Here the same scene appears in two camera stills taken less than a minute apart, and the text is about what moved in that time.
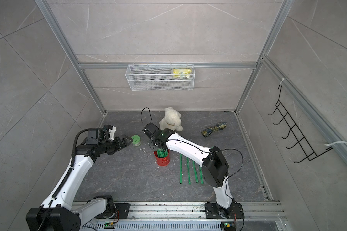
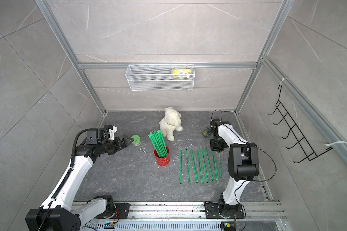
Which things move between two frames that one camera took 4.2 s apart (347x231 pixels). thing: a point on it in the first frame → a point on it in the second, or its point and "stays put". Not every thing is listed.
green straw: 180,169 stays put
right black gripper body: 153,145 → 217,144
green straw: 201,176 stays put
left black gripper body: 112,147 stays put
